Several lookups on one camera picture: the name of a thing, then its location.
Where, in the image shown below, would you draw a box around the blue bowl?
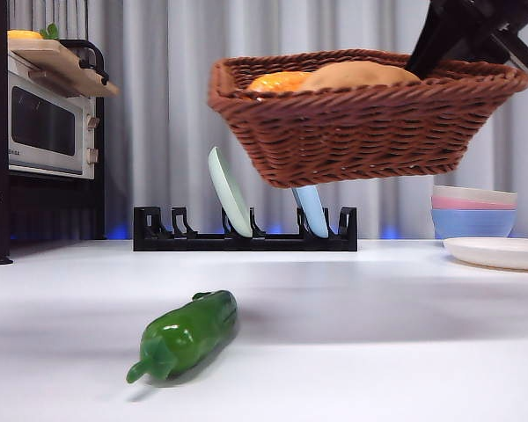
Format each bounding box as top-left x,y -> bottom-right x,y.
431,208 -> 517,241

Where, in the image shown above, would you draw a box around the cream white plate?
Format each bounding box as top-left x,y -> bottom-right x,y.
443,236 -> 528,272

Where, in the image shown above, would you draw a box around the white toaster oven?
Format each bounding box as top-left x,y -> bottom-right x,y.
0,43 -> 99,181

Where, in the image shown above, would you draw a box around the pale green plate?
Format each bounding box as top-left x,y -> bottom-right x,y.
208,146 -> 254,238

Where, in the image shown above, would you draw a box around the light blue plate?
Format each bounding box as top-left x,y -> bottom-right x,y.
291,186 -> 330,237

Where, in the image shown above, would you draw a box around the wooden cutting board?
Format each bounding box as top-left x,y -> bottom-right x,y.
7,39 -> 121,98

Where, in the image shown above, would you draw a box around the brown potato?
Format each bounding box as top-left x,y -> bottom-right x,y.
297,60 -> 423,93

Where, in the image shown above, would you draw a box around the pink bowl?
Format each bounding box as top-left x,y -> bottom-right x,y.
431,195 -> 517,212

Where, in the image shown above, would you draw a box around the green cucumber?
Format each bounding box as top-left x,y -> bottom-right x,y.
126,289 -> 239,389

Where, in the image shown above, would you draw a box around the brown wicker basket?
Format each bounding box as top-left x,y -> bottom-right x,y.
207,48 -> 528,191

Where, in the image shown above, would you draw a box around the grey curtain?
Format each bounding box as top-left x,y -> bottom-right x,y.
0,0 -> 528,242

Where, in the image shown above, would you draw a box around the orange yellow corn cob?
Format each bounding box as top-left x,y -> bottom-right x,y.
245,71 -> 316,100

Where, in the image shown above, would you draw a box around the black dish rack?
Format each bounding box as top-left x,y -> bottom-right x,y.
133,205 -> 359,252

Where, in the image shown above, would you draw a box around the cream bowl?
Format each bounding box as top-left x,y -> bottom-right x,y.
431,185 -> 518,208

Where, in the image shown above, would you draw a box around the yellow fruit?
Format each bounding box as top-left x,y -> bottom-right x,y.
0,29 -> 44,42

